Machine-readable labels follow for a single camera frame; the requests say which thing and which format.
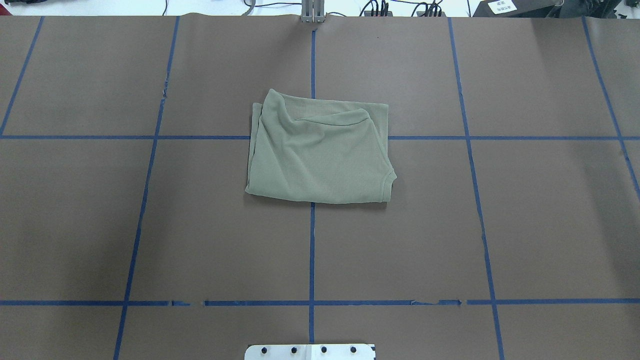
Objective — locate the olive green long-sleeve shirt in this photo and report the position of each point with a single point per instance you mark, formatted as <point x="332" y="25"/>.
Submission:
<point x="320" y="151"/>

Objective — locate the aluminium frame post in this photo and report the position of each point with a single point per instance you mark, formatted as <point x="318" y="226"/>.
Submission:
<point x="313" y="11"/>

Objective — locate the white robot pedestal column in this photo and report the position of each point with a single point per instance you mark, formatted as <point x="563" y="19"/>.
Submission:
<point x="327" y="351"/>

